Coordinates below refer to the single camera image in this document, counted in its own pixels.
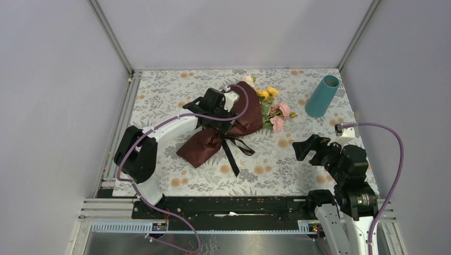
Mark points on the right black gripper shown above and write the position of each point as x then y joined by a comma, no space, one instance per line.
319,144

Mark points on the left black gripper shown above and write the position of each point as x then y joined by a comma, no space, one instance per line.
223,127

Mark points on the flower bouquet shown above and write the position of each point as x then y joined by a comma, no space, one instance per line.
258,110

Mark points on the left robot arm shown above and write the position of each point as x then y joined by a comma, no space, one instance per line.
136,155

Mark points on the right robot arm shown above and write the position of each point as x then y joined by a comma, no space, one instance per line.
346,214

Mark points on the teal cylindrical vase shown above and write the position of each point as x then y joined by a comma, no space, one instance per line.
322,96

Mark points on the floral patterned table mat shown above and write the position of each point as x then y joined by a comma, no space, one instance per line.
262,163

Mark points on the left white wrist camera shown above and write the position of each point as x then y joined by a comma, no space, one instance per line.
229,98

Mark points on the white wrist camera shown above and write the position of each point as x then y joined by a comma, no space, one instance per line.
229,98
343,135

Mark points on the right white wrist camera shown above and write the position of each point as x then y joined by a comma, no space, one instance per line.
343,135

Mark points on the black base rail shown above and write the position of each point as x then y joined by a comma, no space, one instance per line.
228,213

